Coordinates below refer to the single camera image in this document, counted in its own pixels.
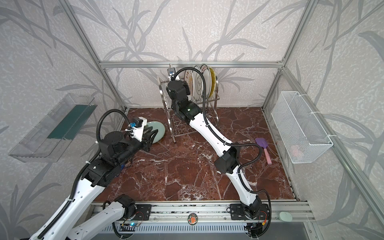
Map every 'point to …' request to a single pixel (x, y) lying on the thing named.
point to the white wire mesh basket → (304, 139)
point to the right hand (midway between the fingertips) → (180, 75)
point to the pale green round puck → (285, 216)
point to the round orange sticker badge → (192, 218)
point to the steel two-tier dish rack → (177, 128)
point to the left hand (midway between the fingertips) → (156, 125)
